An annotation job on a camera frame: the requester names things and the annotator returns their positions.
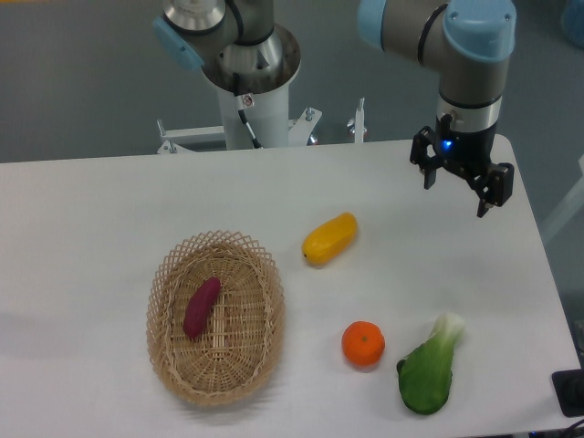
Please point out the purple sweet potato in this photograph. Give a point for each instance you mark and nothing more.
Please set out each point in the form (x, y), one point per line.
(199, 307)

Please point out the woven wicker basket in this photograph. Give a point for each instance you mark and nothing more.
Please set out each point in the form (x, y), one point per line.
(242, 340)

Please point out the blue object top right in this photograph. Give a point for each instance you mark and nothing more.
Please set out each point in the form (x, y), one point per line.
(572, 22)

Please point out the white furniture leg right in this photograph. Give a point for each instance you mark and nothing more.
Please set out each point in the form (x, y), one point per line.
(565, 210)

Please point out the white table clamp post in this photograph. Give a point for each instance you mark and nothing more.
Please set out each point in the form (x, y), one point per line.
(356, 126)

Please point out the green bok choy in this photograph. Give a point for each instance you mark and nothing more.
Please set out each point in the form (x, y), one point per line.
(425, 374)

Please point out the black device at table edge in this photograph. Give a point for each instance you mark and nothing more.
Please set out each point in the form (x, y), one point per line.
(568, 385)

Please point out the orange tangerine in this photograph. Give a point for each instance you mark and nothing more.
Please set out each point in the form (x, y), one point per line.
(363, 343)

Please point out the yellow mango-shaped fruit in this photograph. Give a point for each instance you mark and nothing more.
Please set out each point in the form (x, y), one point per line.
(330, 239)

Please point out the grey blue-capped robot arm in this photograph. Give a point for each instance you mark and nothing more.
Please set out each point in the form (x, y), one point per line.
(250, 60)

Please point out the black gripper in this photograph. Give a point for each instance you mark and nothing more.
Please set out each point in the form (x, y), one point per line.
(468, 155)

